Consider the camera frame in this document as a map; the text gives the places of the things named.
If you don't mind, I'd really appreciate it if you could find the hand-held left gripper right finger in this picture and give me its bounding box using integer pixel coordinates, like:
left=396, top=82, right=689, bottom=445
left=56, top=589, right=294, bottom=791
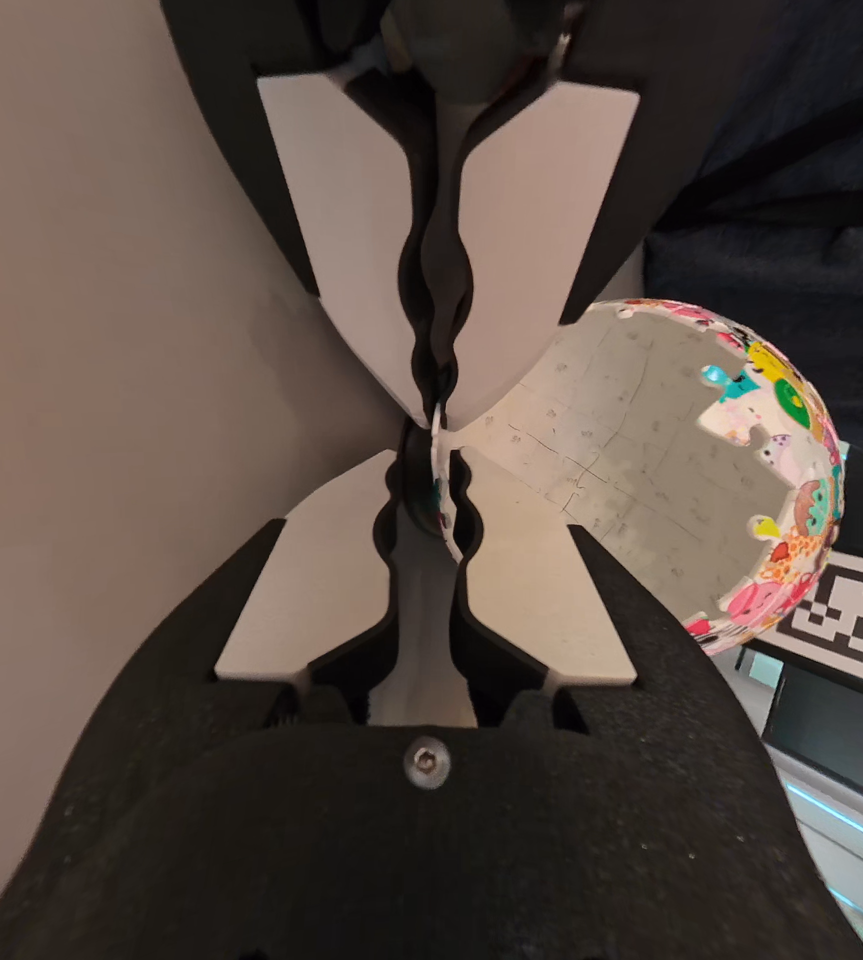
left=448, top=447, right=639, bottom=714

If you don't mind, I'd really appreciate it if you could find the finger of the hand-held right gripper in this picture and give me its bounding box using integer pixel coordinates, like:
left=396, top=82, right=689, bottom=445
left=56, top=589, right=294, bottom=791
left=255, top=71, right=440, bottom=430
left=442, top=78, right=643, bottom=435

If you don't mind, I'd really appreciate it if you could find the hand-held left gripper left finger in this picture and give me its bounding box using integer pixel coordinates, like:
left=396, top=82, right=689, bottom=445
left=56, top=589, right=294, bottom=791
left=214, top=448, right=403, bottom=710

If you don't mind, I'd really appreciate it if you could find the colourful puzzle ball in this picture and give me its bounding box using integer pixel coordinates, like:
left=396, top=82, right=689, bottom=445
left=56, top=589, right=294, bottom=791
left=431, top=298, right=847, bottom=657

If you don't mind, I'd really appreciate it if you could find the black framed marker sign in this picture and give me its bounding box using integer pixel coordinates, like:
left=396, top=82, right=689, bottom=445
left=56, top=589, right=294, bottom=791
left=776, top=553, right=863, bottom=695

